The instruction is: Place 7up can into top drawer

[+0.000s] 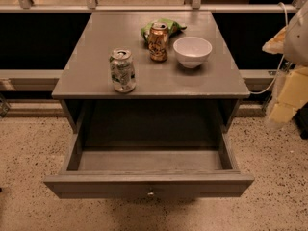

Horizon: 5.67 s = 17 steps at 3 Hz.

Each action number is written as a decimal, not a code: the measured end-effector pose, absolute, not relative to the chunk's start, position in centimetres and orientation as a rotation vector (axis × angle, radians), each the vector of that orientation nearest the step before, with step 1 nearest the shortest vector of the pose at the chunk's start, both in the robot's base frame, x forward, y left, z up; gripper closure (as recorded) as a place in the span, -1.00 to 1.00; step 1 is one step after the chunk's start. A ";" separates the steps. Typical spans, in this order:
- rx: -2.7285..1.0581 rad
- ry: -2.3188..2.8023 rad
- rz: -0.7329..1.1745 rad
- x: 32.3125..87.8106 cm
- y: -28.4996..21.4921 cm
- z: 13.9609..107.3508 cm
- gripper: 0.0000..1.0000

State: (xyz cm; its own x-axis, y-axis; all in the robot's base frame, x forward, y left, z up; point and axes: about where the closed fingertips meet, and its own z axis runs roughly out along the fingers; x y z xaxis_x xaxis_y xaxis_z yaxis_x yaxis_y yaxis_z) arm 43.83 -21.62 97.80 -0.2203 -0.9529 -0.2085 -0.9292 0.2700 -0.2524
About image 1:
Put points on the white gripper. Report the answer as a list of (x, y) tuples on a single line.
[(296, 40)]

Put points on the gold brown soda can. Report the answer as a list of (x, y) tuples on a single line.
[(157, 42)]

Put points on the silver green 7up can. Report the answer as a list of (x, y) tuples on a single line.
[(122, 70)]

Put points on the green chip bag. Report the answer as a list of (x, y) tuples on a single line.
[(173, 27)]

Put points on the open grey top drawer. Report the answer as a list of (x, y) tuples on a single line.
[(128, 148)]

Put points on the white ceramic bowl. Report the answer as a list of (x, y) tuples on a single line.
[(192, 52)]

